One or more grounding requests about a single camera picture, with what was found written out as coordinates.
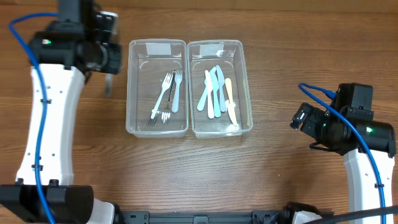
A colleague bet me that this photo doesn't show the white plastic fork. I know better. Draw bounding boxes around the white plastic fork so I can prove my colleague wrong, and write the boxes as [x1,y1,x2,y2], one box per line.
[150,73,172,118]

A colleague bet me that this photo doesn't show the pale blue plastic fork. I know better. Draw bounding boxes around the pale blue plastic fork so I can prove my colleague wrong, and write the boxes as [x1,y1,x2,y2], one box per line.
[172,70,183,113]

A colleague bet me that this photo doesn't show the silver metal fork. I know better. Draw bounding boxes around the silver metal fork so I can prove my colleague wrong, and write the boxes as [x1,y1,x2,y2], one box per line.
[105,73,113,97]
[149,116,157,125]

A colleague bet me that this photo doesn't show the yellow plastic knife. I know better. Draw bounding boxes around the yellow plastic knife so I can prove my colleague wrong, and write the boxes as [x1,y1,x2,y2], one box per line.
[225,78,238,126]

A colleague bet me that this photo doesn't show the cream plastic knife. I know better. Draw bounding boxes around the cream plastic knife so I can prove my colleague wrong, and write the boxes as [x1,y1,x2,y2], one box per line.
[205,70,215,119]

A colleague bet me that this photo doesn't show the pale blue knife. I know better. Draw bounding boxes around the pale blue knife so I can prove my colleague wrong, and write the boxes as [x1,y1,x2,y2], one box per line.
[216,65,226,113]
[210,67,221,118]

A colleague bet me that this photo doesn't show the pale blue knife angled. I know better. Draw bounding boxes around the pale blue knife angled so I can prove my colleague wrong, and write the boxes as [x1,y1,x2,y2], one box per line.
[197,79,207,111]

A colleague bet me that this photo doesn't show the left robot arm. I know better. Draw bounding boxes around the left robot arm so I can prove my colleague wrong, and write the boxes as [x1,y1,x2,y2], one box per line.
[1,0,125,224]

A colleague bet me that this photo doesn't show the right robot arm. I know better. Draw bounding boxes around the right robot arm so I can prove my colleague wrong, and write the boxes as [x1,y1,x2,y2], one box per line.
[290,83,397,223]

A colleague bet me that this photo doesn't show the left clear plastic container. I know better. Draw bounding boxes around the left clear plastic container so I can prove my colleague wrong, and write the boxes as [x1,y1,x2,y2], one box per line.
[126,39,189,138]

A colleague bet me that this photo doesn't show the clear plastic container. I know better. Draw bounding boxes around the clear plastic container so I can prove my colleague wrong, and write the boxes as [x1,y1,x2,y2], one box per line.
[126,39,189,138]
[187,40,253,139]

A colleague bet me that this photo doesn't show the right clear plastic container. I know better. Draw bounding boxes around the right clear plastic container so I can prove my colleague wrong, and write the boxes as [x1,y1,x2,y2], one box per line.
[187,40,253,139]

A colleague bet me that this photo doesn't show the right blue cable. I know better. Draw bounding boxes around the right blue cable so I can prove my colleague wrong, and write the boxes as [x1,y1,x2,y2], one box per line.
[298,82,387,224]

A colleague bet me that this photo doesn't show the blue cable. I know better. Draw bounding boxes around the blue cable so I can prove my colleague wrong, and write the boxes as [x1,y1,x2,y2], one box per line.
[8,12,60,224]
[298,82,387,224]

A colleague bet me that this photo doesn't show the left blue cable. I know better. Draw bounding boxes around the left blue cable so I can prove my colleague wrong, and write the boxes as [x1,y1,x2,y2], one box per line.
[8,12,60,224]

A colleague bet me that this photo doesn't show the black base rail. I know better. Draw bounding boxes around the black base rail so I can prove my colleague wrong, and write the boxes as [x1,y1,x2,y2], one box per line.
[113,207,335,224]

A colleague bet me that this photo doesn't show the black cable bottom right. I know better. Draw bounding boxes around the black cable bottom right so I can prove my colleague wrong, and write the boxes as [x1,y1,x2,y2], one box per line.
[307,205,398,224]

